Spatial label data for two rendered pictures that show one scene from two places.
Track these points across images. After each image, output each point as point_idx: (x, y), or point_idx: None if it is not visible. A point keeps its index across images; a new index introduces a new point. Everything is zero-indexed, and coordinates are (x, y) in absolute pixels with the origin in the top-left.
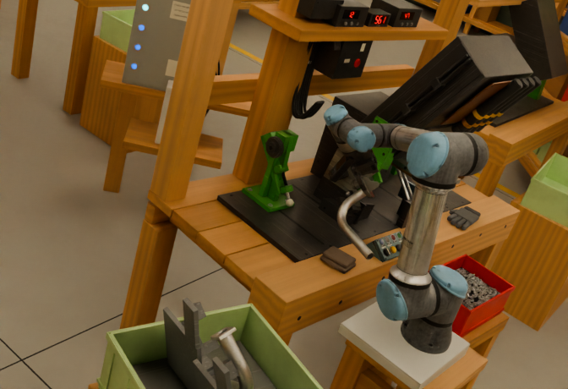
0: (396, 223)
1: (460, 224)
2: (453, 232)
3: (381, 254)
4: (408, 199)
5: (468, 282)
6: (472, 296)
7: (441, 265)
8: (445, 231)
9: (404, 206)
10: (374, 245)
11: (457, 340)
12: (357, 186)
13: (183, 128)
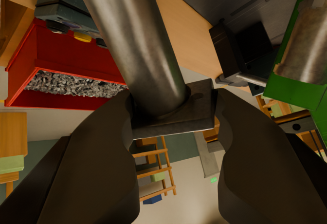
0: (221, 25)
1: (221, 80)
2: (209, 73)
3: (39, 12)
4: (239, 76)
5: (102, 87)
6: (78, 89)
7: (105, 80)
8: (211, 68)
9: (232, 62)
10: (52, 2)
11: None
12: None
13: None
